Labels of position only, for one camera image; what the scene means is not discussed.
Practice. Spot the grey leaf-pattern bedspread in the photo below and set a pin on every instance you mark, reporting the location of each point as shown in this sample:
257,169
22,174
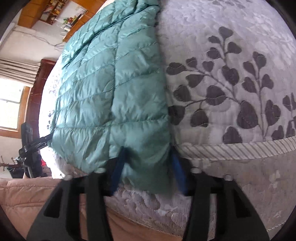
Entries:
230,93

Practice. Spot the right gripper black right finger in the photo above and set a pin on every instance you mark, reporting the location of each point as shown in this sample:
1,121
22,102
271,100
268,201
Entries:
236,217

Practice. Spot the wooden wall shelf cabinet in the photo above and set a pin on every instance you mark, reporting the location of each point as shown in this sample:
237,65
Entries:
65,16

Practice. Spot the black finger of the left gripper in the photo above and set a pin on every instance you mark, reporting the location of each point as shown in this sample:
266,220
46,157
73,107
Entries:
42,142

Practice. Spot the dark red wooden headboard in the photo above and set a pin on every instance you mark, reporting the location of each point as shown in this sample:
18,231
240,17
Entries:
35,95

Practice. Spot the striped window curtain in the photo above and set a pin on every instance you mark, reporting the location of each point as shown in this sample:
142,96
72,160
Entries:
24,73

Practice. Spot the teal quilted down jacket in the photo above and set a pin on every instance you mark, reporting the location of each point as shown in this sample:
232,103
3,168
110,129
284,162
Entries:
112,96

